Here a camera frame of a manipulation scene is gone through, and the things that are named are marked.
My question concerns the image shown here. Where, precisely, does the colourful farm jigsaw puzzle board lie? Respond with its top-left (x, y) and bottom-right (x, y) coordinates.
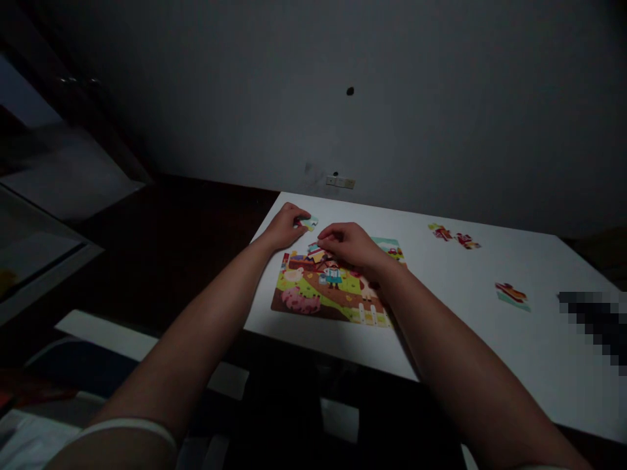
top-left (270, 236), bottom-right (408, 330)

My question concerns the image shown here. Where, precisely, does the person's left hand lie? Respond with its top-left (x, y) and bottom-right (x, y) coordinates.
top-left (263, 201), bottom-right (314, 249)

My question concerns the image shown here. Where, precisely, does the dark wooden cabinet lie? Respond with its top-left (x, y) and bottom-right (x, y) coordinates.
top-left (0, 0), bottom-right (153, 226)

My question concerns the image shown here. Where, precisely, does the teal striped jigsaw puzzle piece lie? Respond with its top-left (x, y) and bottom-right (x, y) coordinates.
top-left (496, 291), bottom-right (533, 313)

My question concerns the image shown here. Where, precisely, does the person's body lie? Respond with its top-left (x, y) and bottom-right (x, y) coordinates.
top-left (0, 409), bottom-right (87, 470)

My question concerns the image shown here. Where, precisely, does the red brown jigsaw puzzle piece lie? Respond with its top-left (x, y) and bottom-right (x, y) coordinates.
top-left (494, 281), bottom-right (528, 302)

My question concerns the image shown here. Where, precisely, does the person's right hand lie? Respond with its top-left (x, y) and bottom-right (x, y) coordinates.
top-left (315, 221), bottom-right (394, 271)

